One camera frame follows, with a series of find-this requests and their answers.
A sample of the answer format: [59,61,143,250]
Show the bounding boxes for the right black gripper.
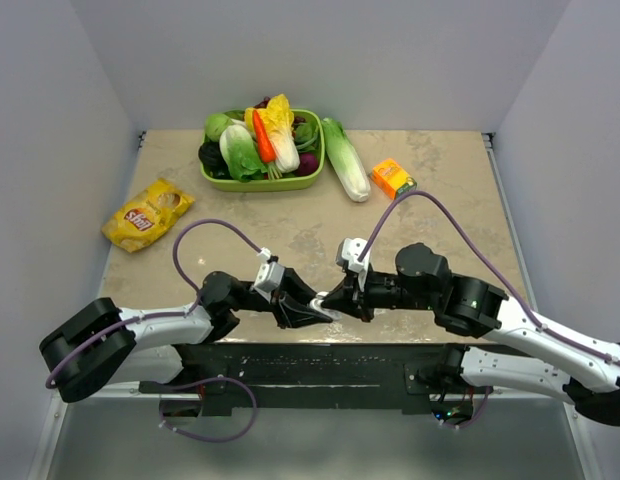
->
[322,263,436,322]

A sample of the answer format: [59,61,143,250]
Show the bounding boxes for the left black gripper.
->
[234,267,332,329]

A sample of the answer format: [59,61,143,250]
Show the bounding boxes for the white earbud charging case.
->
[309,296,341,321]

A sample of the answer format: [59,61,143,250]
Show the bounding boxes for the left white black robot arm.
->
[39,265,340,403]

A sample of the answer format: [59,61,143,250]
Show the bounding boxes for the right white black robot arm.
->
[322,239,620,426]

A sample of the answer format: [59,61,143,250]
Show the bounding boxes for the green plastic vegetable tray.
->
[200,108,325,193]

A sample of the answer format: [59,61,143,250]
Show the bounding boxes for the orange juice carton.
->
[370,158,418,200]

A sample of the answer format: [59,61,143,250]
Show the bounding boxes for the purple onion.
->
[294,152,319,177]

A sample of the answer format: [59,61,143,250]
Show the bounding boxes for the napa cabbage on table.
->
[321,117,370,203]

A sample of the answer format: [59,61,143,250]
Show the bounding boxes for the orange toy carrot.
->
[252,109,276,164]

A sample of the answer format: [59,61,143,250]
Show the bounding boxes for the green white bok choy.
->
[219,125,267,182]

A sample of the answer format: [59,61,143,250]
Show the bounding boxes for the dark green leafy vegetable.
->
[293,121,320,153]

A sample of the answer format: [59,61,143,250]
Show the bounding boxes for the black round vegetable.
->
[198,142,227,173]

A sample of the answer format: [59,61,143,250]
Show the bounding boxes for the yellow Lays chips bag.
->
[101,178,195,253]

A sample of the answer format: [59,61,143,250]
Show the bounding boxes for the yellow white cabbage in tray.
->
[244,94,300,174]

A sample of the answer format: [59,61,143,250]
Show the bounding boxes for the green round vegetable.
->
[204,113,234,142]

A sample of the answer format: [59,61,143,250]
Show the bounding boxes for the dark red grapes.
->
[255,96,271,108]

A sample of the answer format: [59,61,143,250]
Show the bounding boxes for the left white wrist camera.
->
[252,248,285,302]

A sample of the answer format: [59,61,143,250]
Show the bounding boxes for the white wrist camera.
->
[252,248,285,302]
[335,238,370,274]

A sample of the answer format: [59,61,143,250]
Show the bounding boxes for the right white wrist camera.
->
[335,238,370,274]

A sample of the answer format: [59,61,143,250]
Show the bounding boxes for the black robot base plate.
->
[140,343,485,416]

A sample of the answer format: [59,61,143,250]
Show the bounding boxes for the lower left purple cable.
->
[157,374,259,443]

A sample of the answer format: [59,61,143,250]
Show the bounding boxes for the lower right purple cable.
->
[437,384,494,431]

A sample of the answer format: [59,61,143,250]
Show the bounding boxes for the aluminium frame rail right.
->
[480,131,541,321]

